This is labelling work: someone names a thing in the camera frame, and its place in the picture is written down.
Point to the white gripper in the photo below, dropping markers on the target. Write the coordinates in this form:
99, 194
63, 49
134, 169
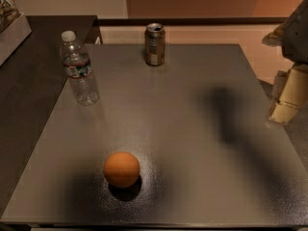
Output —
297, 36

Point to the orange fruit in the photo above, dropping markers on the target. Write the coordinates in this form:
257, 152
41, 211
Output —
122, 170

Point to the dark side counter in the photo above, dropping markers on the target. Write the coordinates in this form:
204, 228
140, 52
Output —
31, 80

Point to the opened metal soda can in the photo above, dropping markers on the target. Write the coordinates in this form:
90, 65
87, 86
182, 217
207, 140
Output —
154, 44

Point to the box with items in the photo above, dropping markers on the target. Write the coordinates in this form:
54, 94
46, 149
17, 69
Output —
14, 28

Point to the clear plastic water bottle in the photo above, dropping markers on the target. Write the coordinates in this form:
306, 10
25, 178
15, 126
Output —
77, 65

